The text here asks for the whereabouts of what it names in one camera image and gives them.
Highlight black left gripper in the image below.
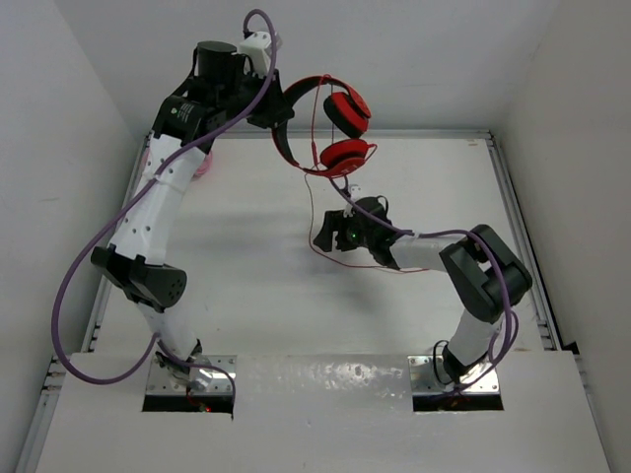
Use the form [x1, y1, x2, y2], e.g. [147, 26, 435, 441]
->
[215, 65, 292, 129]

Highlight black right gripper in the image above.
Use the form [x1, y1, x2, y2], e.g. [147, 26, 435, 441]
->
[316, 209, 375, 251]

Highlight red headphone cable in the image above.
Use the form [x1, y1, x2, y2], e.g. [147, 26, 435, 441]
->
[303, 73, 430, 275]

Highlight red black headphones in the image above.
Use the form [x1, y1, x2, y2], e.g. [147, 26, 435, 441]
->
[271, 74, 378, 179]

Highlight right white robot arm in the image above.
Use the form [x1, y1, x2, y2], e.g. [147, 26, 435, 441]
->
[313, 196, 532, 383]

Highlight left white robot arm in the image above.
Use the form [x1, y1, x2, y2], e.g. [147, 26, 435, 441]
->
[91, 32, 293, 362]

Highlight white front board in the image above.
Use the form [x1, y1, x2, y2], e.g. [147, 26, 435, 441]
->
[37, 352, 608, 472]

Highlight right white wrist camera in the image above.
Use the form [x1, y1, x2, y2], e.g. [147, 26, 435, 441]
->
[343, 183, 364, 218]

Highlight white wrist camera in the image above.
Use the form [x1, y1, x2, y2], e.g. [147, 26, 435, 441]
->
[238, 31, 282, 77]
[343, 183, 364, 218]

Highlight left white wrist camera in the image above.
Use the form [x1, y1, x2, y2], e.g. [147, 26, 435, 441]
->
[238, 31, 282, 77]

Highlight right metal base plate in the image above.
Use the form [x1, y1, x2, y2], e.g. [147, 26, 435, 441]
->
[407, 354, 503, 395]

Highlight metal base plate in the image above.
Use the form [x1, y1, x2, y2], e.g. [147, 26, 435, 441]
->
[407, 354, 503, 395]
[146, 352, 237, 396]

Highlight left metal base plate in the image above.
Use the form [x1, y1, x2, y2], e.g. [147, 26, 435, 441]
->
[146, 352, 237, 396]

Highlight aluminium table frame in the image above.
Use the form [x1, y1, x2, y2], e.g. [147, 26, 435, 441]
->
[17, 128, 581, 473]

